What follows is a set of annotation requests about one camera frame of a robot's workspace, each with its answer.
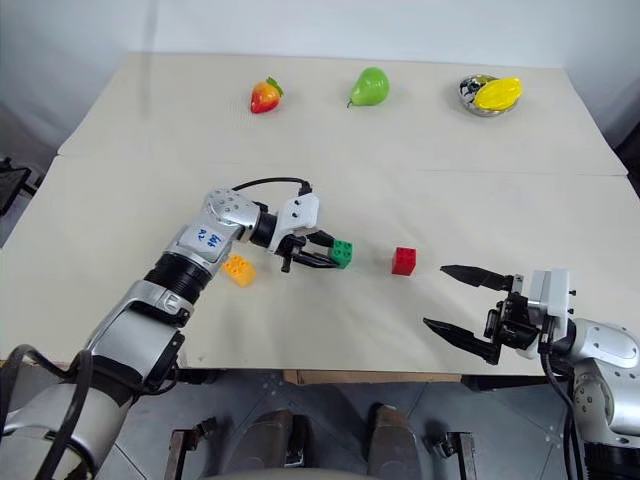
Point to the red plastic strawberry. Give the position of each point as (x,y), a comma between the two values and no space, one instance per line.
(265,97)

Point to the dark metal bracket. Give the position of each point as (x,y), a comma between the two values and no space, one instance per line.
(457,450)
(187,442)

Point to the green plastic pear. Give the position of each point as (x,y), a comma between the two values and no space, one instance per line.
(371,87)

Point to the yellow plastic starfruit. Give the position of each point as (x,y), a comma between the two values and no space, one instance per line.
(497,94)

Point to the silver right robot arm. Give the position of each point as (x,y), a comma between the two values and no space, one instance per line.
(610,350)

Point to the shiny metal bowl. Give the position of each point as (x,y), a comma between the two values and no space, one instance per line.
(467,97)

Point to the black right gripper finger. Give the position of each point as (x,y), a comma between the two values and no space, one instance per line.
(475,275)
(462,337)

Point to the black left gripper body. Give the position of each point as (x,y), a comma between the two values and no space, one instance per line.
(295,244)

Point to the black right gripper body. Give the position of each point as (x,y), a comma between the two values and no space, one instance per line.
(515,322)

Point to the black stand beside table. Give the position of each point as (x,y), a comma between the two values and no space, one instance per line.
(12,182)

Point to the red toy building cube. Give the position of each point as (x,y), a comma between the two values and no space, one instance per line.
(403,262)

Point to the green toy building cube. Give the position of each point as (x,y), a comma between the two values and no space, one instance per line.
(343,254)

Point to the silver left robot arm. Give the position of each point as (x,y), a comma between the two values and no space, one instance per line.
(150,325)

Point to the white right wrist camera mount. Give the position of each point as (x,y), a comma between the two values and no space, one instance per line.
(550,295)

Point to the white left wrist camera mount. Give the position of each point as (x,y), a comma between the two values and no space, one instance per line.
(301,211)

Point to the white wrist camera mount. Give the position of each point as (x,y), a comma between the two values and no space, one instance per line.
(301,211)
(550,295)

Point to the orange-yellow toy building cube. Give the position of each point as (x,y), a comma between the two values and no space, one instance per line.
(240,272)

